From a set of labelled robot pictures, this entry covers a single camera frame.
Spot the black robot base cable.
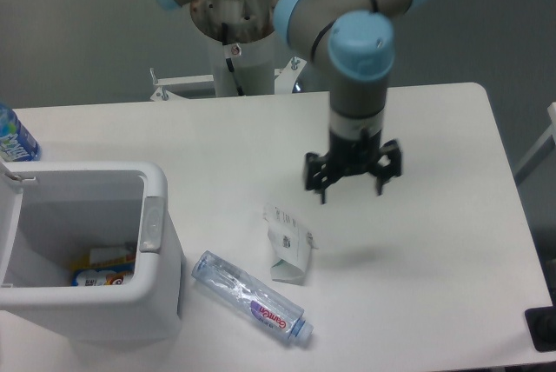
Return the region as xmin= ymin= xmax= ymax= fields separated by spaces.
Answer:
xmin=220 ymin=22 xmax=245 ymax=97

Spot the blue labelled bottle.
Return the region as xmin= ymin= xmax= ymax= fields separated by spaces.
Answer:
xmin=1 ymin=103 xmax=41 ymax=163

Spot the clear plastic water bottle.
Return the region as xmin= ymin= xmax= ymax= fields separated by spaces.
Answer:
xmin=191 ymin=251 xmax=314 ymax=346

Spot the yellow snack package in bin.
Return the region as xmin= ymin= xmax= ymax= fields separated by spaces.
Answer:
xmin=70 ymin=244 xmax=136 ymax=287

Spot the white open trash can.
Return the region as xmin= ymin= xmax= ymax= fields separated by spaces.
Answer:
xmin=1 ymin=162 xmax=183 ymax=341

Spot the white mounting bracket frame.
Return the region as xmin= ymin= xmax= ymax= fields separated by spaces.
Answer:
xmin=149 ymin=56 xmax=307 ymax=102

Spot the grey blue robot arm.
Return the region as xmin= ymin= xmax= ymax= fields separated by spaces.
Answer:
xmin=156 ymin=0 xmax=426 ymax=195

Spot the black table clamp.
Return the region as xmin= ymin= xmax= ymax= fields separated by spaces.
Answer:
xmin=525 ymin=306 xmax=555 ymax=353

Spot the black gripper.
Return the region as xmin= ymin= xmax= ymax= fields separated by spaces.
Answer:
xmin=303 ymin=130 xmax=402 ymax=204

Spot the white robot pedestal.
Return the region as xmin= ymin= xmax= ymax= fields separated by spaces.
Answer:
xmin=207 ymin=34 xmax=275 ymax=97

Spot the white frame at right edge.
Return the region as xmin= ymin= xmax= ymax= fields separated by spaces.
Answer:
xmin=513 ymin=103 xmax=555 ymax=186

